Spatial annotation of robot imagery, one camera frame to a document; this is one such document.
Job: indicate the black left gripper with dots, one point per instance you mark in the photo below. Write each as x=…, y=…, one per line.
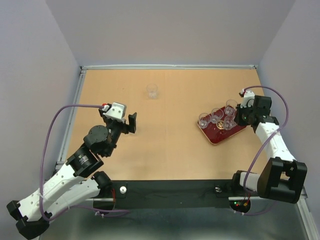
x=131, y=127

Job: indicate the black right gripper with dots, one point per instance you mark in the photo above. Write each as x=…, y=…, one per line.
x=237, y=116

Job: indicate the clear glass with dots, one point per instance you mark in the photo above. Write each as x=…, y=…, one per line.
x=216, y=115
x=230, y=107
x=203, y=120
x=152, y=91
x=229, y=122

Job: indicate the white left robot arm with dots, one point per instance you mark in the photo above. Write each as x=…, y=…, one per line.
x=33, y=214

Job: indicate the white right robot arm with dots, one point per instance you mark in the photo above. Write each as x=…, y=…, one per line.
x=283, y=177

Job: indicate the red rectangular tray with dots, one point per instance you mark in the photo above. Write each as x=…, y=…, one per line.
x=215, y=133

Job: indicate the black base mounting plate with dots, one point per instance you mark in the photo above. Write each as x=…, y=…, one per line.
x=171, y=194

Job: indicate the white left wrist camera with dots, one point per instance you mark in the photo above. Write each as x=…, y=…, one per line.
x=115, y=111

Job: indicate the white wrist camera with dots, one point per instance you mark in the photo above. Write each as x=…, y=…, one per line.
x=115, y=111
x=248, y=97

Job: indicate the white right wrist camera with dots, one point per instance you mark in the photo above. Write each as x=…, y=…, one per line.
x=248, y=97

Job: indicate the aluminium frame rail back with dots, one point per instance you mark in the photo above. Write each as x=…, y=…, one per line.
x=166, y=66

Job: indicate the aluminium frame rail front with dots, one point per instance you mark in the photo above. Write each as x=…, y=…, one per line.
x=57, y=186

